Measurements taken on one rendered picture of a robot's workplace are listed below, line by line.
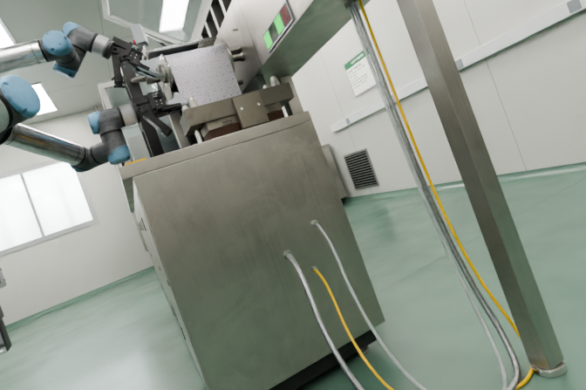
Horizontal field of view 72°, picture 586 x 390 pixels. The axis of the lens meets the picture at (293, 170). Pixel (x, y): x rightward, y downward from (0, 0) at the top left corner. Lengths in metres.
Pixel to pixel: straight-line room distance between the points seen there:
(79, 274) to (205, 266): 5.93
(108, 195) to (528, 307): 6.52
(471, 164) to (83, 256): 6.52
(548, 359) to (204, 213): 1.01
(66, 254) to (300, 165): 6.04
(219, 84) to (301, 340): 0.99
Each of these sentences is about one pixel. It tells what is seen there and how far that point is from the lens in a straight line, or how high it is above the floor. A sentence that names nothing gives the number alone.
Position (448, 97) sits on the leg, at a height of 0.75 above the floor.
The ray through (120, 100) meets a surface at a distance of 2.69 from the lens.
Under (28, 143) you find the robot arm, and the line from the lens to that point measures 1.46.
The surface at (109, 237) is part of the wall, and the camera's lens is 7.11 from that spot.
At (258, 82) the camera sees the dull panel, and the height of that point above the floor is 1.11.
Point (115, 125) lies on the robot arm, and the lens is 1.55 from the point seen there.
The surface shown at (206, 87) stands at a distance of 1.64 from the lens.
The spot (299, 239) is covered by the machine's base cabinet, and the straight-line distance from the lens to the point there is 1.38.
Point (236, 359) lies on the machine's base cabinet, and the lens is 1.37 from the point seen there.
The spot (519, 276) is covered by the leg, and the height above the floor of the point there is 0.27.
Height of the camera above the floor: 0.71
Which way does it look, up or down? level
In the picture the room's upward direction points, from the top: 20 degrees counter-clockwise
